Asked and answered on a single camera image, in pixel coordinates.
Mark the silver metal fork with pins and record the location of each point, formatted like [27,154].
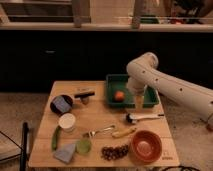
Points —
[93,133]

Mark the black bowl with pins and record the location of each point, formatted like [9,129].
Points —
[67,98]

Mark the orange red apple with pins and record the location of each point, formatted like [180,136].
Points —
[119,96]

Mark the black handled scrub brush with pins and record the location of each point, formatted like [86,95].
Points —
[84,94]

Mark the dark grape bunch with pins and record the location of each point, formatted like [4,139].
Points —
[114,153]

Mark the grey blue sponge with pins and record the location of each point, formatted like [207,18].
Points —
[65,153]

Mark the black chair frame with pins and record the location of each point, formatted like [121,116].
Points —
[23,146]

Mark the orange red bowl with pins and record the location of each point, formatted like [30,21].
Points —
[146,146]

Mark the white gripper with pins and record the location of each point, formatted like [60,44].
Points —
[137,89]

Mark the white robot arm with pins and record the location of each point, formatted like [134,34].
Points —
[143,72]

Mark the white paper cup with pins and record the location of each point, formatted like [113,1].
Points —
[67,122]

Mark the wooden table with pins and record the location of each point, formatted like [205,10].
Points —
[95,116]

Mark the green cucumber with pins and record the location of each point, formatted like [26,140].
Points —
[55,138]

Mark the green plastic tray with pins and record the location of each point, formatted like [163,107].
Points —
[117,82]

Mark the blue cloth in bowl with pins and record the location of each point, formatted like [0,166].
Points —
[61,104]

